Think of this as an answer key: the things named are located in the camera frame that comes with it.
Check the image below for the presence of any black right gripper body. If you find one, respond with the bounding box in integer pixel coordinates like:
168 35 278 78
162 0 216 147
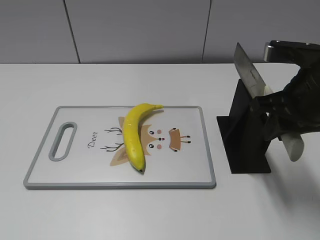
264 40 320 133

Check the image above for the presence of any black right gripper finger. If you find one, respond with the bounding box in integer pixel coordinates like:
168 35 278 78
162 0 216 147
263 112 290 142
249 90 288 118

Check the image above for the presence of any white handled kitchen knife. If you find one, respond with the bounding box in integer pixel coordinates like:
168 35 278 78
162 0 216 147
233 42 305 162

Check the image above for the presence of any yellow plastic banana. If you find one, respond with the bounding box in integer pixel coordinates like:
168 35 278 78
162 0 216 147
122 103 164 174

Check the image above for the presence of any black knife stand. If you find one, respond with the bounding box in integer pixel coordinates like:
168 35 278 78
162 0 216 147
216 79 271 174

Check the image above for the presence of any white deer cutting board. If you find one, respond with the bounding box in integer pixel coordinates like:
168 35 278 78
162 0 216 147
23 106 217 190

